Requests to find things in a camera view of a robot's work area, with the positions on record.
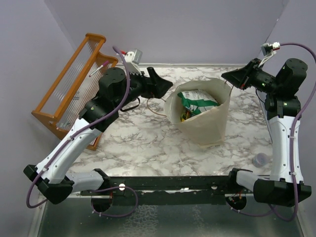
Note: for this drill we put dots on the white paper bag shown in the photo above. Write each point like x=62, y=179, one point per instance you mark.
x=209, y=127

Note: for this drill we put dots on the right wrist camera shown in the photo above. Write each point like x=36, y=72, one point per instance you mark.
x=268, y=50

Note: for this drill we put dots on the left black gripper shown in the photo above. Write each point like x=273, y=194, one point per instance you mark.
x=154, y=85

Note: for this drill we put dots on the small plastic cup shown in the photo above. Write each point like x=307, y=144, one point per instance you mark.
x=260, y=160

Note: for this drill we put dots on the pink capped marker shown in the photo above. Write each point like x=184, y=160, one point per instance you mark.
x=99, y=68

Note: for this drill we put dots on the red white small box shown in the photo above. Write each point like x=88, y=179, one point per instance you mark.
x=95, y=142

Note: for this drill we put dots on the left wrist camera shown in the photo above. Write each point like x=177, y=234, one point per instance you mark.
x=132, y=59

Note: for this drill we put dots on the orange wooden rack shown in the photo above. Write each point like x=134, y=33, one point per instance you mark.
x=73, y=88

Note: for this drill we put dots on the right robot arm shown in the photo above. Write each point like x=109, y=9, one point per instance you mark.
x=285, y=184

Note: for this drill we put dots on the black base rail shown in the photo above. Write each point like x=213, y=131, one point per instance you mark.
x=166, y=190

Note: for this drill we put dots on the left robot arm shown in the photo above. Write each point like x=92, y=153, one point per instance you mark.
x=116, y=90

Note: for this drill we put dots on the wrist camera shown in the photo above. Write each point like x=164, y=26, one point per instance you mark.
x=268, y=50
x=132, y=59

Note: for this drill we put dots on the yellow snack packet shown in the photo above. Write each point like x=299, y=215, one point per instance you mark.
x=186, y=114

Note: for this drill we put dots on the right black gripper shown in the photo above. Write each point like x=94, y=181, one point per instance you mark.
x=243, y=77

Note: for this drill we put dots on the green chips bag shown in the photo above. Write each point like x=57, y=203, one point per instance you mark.
x=197, y=101

